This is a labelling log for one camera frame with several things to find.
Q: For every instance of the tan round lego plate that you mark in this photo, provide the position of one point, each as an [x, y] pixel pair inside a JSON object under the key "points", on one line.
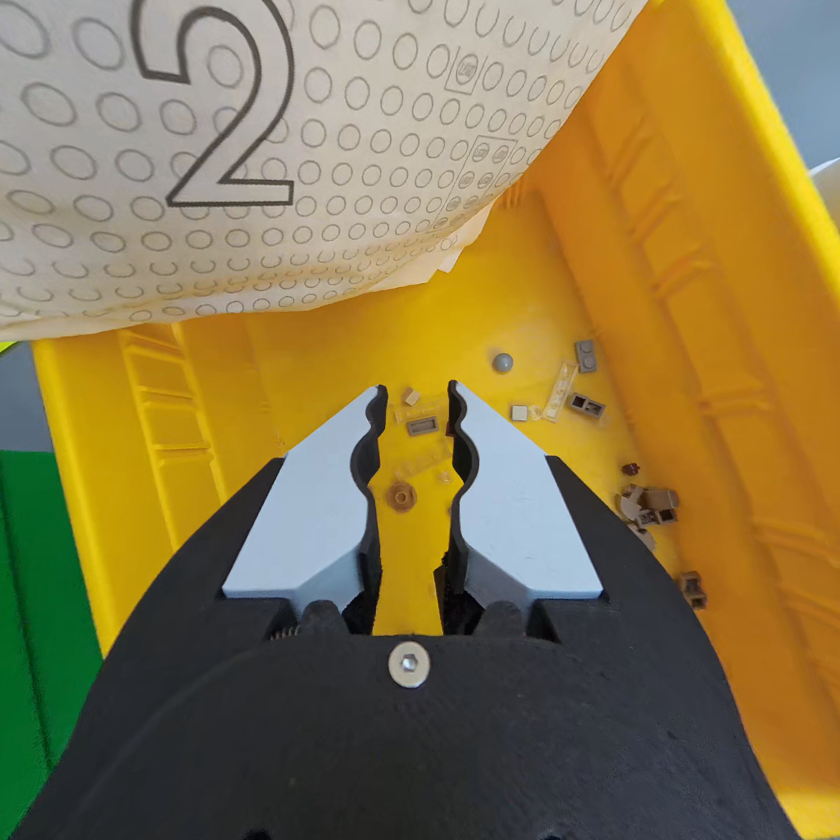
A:
{"points": [[401, 497]]}

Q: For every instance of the yellow plastic bin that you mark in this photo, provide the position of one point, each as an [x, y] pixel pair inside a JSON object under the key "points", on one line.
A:
{"points": [[689, 262]]}

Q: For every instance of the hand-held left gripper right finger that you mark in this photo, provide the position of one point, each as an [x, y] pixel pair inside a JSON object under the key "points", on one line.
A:
{"points": [[525, 518]]}

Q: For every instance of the green plastic bin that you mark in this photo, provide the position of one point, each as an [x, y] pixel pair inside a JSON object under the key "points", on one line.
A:
{"points": [[39, 590]]}

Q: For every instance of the numbered paper bag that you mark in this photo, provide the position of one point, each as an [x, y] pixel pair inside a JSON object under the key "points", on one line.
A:
{"points": [[328, 164]]}

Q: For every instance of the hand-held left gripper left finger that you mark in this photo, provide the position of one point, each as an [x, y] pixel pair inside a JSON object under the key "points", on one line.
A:
{"points": [[302, 512]]}

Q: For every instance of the small lego pieces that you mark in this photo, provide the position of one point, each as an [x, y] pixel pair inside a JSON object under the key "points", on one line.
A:
{"points": [[586, 405]]}

